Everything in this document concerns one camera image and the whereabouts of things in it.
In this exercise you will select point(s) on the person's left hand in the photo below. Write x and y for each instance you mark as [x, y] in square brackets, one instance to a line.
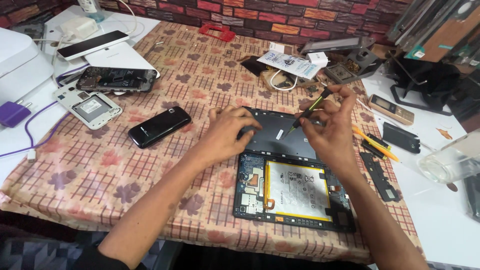
[221, 137]

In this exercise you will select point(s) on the person's right hand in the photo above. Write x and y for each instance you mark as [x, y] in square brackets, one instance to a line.
[335, 138]

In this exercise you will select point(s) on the black green-striped screwdriver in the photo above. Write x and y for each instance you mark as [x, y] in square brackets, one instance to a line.
[313, 107]

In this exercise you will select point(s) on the dark grey tablet back cover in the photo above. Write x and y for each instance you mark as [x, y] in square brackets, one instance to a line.
[279, 144]

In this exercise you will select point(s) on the small black phone part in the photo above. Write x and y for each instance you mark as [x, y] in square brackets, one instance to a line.
[371, 147]

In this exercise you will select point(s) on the orange plastic pry tool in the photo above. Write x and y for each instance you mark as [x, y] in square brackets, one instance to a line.
[377, 145]

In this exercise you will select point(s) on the glossy black phone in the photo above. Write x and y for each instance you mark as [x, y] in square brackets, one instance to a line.
[159, 127]

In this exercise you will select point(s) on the gold keypad phone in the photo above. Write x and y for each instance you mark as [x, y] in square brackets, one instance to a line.
[390, 108]

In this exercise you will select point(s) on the opened tablet with white battery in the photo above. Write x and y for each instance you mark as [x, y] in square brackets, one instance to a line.
[296, 191]

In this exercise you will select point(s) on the black phone back cover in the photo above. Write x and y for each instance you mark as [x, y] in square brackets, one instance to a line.
[402, 138]

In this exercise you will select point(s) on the grey soldering iron stand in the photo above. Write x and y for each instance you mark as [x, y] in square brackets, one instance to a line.
[356, 65]

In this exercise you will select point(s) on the small white charger cube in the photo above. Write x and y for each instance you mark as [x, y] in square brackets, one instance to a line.
[318, 59]

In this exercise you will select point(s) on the white packet with blue print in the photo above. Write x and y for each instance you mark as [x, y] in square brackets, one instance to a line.
[290, 63]

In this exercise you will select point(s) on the floral checkered tablecloth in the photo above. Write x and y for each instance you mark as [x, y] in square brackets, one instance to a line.
[123, 176]

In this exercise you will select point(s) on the black bag with stand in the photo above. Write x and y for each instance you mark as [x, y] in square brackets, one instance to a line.
[427, 80]

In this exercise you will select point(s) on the metal tweezers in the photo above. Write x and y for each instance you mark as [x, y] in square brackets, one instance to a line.
[153, 49]

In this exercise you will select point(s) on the black disassembled phone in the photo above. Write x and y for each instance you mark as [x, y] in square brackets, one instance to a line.
[116, 79]

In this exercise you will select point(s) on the white phone without back cover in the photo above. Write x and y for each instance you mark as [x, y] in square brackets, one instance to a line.
[88, 108]

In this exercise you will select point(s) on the dark device at table edge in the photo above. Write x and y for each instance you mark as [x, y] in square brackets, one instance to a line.
[473, 197]

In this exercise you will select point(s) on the rack of packaged phone parts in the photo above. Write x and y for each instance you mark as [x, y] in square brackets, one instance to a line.
[438, 26]

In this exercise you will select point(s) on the white phone with black screen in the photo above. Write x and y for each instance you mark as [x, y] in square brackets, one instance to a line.
[92, 45]

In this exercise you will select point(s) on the white power adapter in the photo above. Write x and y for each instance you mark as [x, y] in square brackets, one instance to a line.
[79, 27]

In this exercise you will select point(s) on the clear plastic bottle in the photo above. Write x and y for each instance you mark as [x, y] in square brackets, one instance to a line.
[91, 9]

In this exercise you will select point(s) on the purple charger plug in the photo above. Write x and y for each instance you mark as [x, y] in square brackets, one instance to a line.
[13, 114]

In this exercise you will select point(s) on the long black plastic frame part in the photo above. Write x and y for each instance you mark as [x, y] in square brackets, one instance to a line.
[379, 177]

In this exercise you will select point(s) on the red phone frame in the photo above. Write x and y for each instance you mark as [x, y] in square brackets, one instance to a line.
[216, 32]

